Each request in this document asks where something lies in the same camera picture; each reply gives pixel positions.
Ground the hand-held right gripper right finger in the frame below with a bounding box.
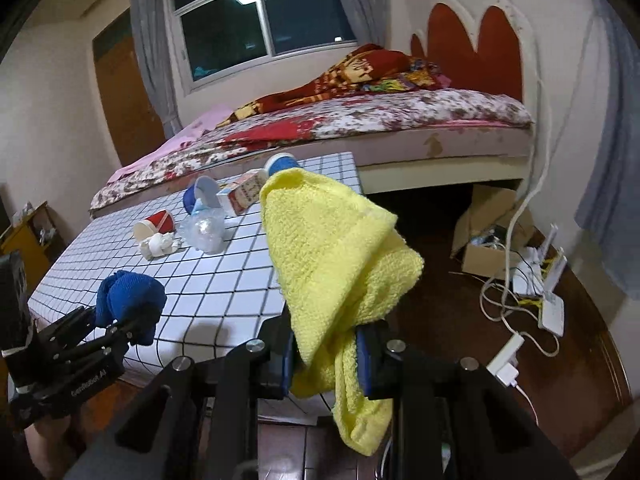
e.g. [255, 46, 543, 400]
[352, 322, 581, 480]

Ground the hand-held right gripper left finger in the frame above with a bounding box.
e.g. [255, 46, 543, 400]
[65, 310, 301, 480]

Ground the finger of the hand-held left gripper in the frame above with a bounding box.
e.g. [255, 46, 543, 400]
[77, 305, 162, 362]
[35, 305, 101, 350]

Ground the blue cloth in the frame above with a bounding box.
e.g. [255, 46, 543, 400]
[95, 270, 168, 332]

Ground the yellow towel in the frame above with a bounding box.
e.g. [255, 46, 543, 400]
[260, 169, 425, 457]

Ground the blue paper cup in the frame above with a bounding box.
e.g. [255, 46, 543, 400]
[182, 176, 223, 216]
[263, 152, 299, 177]

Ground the person's left forearm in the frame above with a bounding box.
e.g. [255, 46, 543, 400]
[22, 407, 88, 480]

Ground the crumpled white tissue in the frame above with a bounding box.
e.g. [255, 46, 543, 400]
[141, 232, 184, 261]

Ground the wooden cabinet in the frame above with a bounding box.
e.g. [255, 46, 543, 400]
[0, 201, 69, 283]

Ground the red paper cup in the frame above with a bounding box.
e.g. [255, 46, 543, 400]
[133, 211, 177, 247]

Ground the clear plastic bag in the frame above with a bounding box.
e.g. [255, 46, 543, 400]
[180, 207, 229, 255]

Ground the white charger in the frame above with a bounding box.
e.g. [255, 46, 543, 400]
[492, 362, 522, 389]

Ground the white power strip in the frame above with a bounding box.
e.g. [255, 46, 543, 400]
[487, 332, 526, 376]

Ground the cardboard box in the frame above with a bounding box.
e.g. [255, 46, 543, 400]
[450, 184, 536, 281]

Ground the red and white carton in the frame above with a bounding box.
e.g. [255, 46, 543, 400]
[217, 170, 267, 216]

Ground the white router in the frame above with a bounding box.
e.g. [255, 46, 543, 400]
[512, 224, 569, 339]

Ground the pink blanket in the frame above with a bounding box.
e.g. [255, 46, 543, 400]
[107, 105, 235, 184]

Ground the wooden door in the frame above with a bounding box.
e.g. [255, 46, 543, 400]
[92, 10, 167, 169]

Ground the floral bed sheet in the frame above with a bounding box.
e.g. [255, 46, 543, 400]
[90, 87, 535, 211]

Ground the grey curtain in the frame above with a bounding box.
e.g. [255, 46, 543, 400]
[327, 0, 392, 52]
[129, 0, 184, 139]

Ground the red printed blanket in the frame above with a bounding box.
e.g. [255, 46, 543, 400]
[215, 43, 441, 128]

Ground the colourful printed pillow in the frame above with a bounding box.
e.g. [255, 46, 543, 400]
[370, 57, 453, 93]

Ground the blue-grey curtain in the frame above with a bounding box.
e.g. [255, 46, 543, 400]
[574, 0, 640, 302]

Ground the red scalloped headboard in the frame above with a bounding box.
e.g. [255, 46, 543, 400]
[410, 2, 525, 101]

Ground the window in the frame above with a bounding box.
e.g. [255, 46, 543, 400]
[167, 0, 359, 94]

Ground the white cable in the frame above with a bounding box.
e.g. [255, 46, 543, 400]
[479, 0, 563, 358]

